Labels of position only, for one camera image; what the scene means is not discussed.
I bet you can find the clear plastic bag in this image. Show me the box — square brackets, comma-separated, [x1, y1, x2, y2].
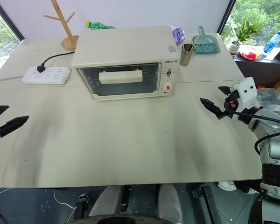
[256, 87, 280, 111]

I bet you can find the blue water bottle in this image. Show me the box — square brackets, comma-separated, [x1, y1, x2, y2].
[263, 30, 280, 56]

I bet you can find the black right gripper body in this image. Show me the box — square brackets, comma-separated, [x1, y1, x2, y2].
[224, 90, 240, 115]

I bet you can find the wooden mug tree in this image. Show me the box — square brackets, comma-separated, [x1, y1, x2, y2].
[43, 0, 79, 51]

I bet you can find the glass oven door white handle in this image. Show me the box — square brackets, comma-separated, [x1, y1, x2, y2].
[77, 62, 162, 98]

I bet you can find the metal cup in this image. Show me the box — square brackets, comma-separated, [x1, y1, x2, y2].
[179, 43, 194, 67]

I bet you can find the white shoe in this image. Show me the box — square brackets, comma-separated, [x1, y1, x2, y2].
[217, 181, 237, 192]

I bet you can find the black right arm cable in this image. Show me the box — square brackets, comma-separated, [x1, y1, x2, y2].
[226, 109, 280, 155]

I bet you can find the white power strip cable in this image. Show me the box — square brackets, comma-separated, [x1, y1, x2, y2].
[0, 74, 26, 85]

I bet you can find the black window frame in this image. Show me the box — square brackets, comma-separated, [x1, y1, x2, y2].
[215, 0, 237, 35]
[0, 0, 23, 41]

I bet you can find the red plate with toys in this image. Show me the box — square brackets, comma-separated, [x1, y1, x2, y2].
[238, 45, 263, 60]

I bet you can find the black plug and cable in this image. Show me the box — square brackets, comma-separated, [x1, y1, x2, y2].
[37, 51, 75, 73]

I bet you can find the green plastic bottle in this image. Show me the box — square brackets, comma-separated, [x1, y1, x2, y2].
[85, 20, 118, 31]

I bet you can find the white knob red mark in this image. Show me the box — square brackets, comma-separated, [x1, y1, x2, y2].
[162, 82, 175, 93]

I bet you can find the teal hand brush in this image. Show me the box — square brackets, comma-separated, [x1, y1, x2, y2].
[192, 35, 216, 53]

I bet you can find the teal dustpan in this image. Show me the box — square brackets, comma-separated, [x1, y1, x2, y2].
[192, 25, 222, 56]

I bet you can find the grey rounded robot leg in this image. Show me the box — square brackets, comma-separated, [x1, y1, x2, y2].
[88, 185, 123, 218]
[157, 184, 184, 222]

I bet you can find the purple packet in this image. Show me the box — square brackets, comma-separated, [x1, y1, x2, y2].
[172, 27, 186, 46]

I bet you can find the white toaster oven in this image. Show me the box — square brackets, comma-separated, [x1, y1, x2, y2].
[71, 25, 180, 102]

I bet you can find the white power strip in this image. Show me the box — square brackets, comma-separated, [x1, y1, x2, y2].
[22, 67, 72, 85]

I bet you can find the potted green plant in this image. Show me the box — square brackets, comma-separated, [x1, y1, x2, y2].
[227, 21, 262, 55]

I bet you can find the wooden sticks bundle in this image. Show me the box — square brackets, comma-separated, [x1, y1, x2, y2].
[182, 43, 197, 52]

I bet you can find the black table leg frame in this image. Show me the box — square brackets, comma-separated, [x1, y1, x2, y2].
[74, 193, 90, 220]
[192, 183, 223, 224]

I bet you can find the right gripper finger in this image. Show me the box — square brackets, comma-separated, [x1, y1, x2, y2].
[200, 98, 225, 120]
[218, 86, 232, 95]

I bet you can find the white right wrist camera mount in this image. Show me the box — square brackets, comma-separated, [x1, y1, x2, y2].
[231, 77, 258, 110]

